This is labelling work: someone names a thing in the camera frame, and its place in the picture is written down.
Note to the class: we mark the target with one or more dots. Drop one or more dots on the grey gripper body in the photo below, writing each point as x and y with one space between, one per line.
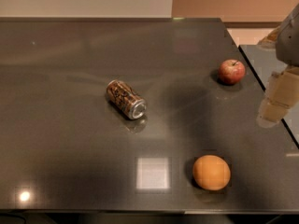
289 46

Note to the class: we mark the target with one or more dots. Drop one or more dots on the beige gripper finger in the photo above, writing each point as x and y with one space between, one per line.
269 41
280 98

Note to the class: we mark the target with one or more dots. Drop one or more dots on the orange brown soda can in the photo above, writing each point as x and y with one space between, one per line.
125 98

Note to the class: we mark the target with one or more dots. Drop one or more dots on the grey side table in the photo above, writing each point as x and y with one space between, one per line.
266 68

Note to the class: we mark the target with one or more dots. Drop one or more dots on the red apple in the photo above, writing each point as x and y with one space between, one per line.
231 72

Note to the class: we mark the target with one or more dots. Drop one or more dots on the orange fruit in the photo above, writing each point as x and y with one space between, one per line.
211 172

